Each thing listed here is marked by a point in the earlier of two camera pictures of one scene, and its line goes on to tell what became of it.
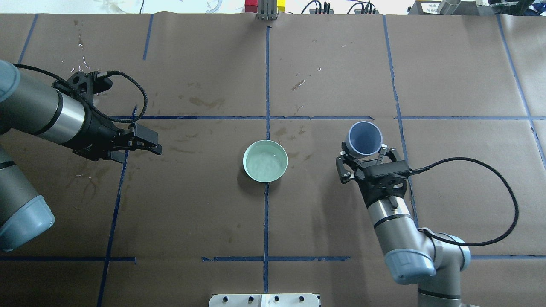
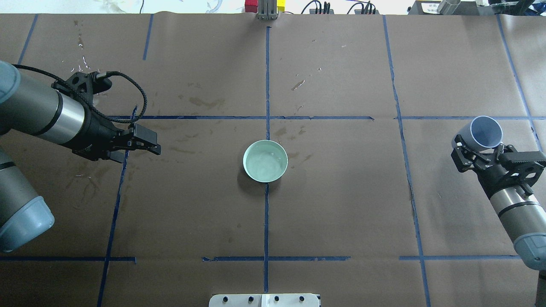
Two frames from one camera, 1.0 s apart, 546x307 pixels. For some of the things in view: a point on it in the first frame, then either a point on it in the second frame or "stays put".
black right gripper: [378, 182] -> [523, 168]
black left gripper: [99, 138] stays put
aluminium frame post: [267, 10] stays put
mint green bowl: [265, 161] stays put
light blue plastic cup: [364, 138] -> [482, 132]
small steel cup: [448, 7] stays put
